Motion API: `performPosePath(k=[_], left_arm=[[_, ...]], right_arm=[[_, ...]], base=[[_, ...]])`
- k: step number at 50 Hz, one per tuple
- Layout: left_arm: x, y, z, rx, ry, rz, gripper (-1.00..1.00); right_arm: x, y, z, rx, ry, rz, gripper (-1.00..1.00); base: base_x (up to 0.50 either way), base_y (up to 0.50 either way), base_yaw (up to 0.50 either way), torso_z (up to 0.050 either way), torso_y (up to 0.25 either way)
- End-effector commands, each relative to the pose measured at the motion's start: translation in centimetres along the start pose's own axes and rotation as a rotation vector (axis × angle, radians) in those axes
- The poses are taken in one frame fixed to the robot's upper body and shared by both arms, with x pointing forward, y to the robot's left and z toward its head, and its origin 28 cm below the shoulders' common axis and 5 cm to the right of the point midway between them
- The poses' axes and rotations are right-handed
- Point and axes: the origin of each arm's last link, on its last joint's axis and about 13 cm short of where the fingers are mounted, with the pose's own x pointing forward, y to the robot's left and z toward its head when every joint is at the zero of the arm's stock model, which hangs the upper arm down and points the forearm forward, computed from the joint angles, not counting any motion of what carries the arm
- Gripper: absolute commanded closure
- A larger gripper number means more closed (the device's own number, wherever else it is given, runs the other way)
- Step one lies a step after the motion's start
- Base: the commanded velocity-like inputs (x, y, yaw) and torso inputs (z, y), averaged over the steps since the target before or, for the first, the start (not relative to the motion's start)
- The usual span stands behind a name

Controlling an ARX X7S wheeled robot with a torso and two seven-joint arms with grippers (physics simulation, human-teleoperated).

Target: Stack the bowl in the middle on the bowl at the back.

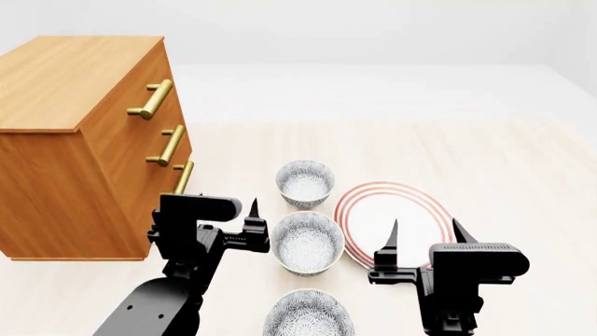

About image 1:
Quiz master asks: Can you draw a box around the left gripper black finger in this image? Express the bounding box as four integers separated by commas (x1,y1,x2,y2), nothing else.
244,197,270,238

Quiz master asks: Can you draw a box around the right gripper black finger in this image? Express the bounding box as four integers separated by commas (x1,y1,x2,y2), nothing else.
373,218,400,270
451,217,480,245

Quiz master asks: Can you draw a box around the small grey patterned bowl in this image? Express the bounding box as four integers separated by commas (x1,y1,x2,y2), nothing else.
274,160,336,209

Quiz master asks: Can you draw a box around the white plate with red rings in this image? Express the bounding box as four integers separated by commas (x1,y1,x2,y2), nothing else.
332,180,457,272

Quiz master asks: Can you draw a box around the wooden three-drawer cabinet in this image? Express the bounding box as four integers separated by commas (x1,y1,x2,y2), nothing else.
0,35,195,262

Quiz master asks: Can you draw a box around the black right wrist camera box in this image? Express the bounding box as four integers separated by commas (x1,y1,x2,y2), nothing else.
428,241,531,283

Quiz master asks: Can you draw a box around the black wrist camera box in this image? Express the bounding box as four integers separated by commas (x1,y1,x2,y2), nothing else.
428,241,531,283
159,192,243,226

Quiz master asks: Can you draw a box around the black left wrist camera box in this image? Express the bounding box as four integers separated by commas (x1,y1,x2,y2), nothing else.
159,192,243,226

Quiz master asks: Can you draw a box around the long brass drawer handle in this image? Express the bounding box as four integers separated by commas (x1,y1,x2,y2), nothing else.
126,78,174,121
172,160,196,196
145,123,187,168

